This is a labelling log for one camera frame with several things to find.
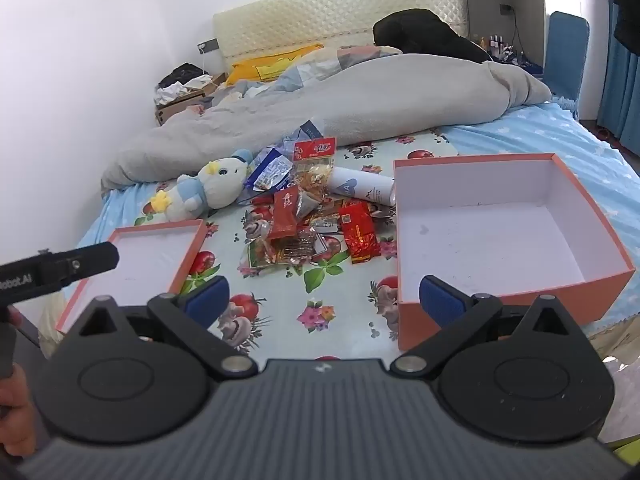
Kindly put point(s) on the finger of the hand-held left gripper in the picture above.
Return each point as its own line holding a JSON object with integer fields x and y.
{"x": 90, "y": 260}

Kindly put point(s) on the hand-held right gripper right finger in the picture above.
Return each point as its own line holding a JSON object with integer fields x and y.
{"x": 440, "y": 300}

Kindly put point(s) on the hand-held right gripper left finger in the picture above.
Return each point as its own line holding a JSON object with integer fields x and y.
{"x": 212, "y": 297}

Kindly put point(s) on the orange cardboard box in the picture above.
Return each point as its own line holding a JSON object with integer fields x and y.
{"x": 500, "y": 240}

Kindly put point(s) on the blue and white snack packet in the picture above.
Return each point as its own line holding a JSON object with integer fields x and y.
{"x": 270, "y": 170}

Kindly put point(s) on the red label clear snack packet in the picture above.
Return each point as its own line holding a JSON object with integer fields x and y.
{"x": 315, "y": 170}

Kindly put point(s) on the person's left hand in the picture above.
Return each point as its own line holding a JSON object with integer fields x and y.
{"x": 12, "y": 410}

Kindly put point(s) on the orange box lid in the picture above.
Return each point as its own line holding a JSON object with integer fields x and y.
{"x": 135, "y": 260}

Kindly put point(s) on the floral printed sheet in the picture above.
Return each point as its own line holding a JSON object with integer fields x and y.
{"x": 300, "y": 320}

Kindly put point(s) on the shiny red foil packet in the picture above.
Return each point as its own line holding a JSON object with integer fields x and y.
{"x": 357, "y": 235}

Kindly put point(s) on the red sausage stick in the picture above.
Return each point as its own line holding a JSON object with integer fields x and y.
{"x": 262, "y": 200}

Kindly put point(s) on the white and blue plush toy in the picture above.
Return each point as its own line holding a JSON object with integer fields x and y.
{"x": 220, "y": 185}

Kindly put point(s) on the clear grey snack packet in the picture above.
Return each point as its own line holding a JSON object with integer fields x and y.
{"x": 311, "y": 205}

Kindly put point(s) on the white spray bottle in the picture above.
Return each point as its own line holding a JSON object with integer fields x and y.
{"x": 360, "y": 185}

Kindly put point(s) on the brown cardboard box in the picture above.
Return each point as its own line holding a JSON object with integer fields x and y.
{"x": 175, "y": 107}

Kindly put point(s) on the pale blue snack bag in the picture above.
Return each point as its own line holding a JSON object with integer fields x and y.
{"x": 305, "y": 135}

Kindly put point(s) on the light blue bedsheet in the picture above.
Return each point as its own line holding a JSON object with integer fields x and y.
{"x": 550, "y": 130}

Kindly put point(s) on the grey blanket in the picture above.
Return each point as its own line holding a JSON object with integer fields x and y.
{"x": 350, "y": 100}

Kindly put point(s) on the yellow pillow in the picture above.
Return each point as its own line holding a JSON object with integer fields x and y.
{"x": 260, "y": 67}

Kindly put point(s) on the row of cosmetic bottles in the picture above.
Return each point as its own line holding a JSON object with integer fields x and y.
{"x": 495, "y": 42}

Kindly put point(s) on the black clothing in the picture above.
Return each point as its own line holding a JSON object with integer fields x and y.
{"x": 425, "y": 35}

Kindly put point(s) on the blue curtain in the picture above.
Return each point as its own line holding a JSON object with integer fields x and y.
{"x": 620, "y": 100}

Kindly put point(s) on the blue chair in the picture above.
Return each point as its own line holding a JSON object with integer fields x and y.
{"x": 567, "y": 50}

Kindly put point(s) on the cream quilted headboard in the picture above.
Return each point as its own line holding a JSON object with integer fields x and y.
{"x": 325, "y": 15}

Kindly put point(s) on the dark hanging clothes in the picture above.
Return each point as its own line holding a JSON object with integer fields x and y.
{"x": 627, "y": 10}

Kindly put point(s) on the grey wall switch panel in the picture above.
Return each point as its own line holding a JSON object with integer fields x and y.
{"x": 208, "y": 46}

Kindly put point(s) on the black wall socket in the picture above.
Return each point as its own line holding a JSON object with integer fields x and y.
{"x": 507, "y": 9}

